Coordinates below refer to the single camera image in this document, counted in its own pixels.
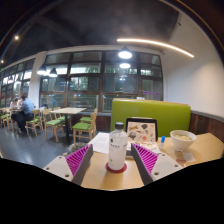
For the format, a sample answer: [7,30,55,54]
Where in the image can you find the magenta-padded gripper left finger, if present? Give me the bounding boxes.
[43,144,95,186]

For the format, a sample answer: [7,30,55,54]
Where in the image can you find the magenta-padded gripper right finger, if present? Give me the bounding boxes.
[129,143,184,186]

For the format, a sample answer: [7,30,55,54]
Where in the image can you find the clear plastic bottle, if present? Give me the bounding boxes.
[107,121,129,172]

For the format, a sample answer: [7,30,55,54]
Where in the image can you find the small blue-capped glue stick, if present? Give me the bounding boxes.
[159,135,166,150]

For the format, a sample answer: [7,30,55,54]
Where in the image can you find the sticker sheet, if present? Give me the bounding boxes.
[128,140,161,153]

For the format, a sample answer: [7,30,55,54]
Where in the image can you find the white paper napkin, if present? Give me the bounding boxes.
[181,151,196,163]

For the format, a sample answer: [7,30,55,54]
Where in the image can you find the white bowl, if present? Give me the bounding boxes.
[169,129,197,152]

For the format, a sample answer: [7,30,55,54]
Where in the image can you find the black laptop with stickers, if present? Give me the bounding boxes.
[125,117,159,144]

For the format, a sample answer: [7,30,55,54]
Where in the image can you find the wooden chairs with green seats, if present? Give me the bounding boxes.
[0,107,99,144]

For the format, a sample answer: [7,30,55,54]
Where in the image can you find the white paper sheet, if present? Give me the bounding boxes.
[89,131,111,155]

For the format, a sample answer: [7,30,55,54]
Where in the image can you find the flat round red coaster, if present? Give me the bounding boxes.
[105,161,128,174]

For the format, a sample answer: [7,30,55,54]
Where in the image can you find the green upholstered bench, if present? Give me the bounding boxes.
[110,98,192,138]

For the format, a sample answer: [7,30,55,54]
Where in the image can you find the light wooden dining table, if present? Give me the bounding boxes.
[49,106,88,143]

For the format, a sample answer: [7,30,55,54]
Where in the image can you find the person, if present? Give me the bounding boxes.
[11,94,35,134]
[9,97,20,113]

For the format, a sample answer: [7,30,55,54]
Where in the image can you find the long linear ceiling light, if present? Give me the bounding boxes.
[116,37,195,59]

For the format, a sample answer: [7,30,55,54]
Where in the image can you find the dark-framed window wall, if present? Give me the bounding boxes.
[0,50,164,114]

